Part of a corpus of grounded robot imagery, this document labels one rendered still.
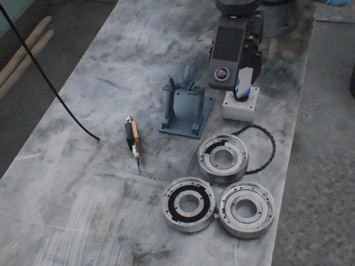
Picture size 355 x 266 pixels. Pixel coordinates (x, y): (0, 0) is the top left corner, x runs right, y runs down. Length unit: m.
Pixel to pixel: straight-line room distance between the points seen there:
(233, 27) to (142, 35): 0.59
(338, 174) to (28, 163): 1.30
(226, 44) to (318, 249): 1.16
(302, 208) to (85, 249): 1.10
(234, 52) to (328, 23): 1.94
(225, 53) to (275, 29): 0.51
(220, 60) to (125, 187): 0.37
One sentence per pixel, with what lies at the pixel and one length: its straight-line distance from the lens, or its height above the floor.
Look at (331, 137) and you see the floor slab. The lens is 1.96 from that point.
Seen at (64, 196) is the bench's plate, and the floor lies 0.80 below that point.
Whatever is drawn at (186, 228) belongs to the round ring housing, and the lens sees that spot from 0.76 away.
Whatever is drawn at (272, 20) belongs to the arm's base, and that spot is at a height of 0.85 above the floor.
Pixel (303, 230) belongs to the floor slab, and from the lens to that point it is 1.69.
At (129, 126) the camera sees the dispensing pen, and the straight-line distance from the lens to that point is 0.90.
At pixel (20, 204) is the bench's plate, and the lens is 0.92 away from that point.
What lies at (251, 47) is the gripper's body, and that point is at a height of 1.09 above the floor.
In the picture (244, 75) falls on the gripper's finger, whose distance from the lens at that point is 0.72.
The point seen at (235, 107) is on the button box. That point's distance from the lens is 0.90.
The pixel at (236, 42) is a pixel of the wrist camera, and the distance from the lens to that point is 0.64.
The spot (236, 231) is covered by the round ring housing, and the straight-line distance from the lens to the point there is 0.75.
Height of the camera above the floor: 1.52
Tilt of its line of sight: 51 degrees down
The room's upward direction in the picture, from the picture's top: 11 degrees counter-clockwise
